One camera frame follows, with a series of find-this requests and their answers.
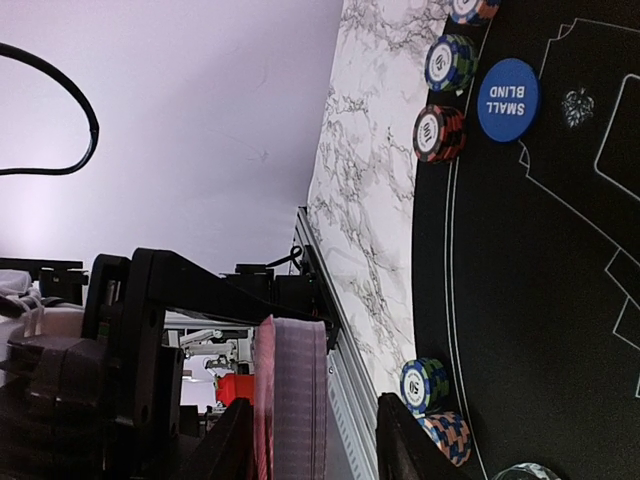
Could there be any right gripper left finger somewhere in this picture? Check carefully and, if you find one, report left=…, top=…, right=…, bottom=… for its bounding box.
left=171, top=398, right=253, bottom=480

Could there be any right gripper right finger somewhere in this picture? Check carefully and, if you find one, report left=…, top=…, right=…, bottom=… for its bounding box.
left=376, top=393, right=469, bottom=480

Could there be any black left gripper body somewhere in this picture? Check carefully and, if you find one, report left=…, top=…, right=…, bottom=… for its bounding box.
left=1, top=248, right=330, bottom=479

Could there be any red playing card deck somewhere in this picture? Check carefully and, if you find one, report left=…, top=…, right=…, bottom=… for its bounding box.
left=253, top=316, right=328, bottom=479

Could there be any blue small blind button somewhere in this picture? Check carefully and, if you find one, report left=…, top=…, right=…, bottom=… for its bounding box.
left=477, top=58, right=541, bottom=143

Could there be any small green fifty chip stack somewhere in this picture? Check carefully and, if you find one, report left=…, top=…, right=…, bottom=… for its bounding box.
left=424, top=34, right=478, bottom=92

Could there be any small blue ten chip stack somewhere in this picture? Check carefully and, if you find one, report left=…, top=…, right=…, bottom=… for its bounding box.
left=450, top=0, right=501, bottom=26

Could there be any round black poker mat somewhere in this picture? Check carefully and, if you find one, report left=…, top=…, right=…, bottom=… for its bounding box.
left=412, top=1, right=639, bottom=479

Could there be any aluminium front rail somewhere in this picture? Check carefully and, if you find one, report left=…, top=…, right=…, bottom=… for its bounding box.
left=294, top=207, right=379, bottom=479

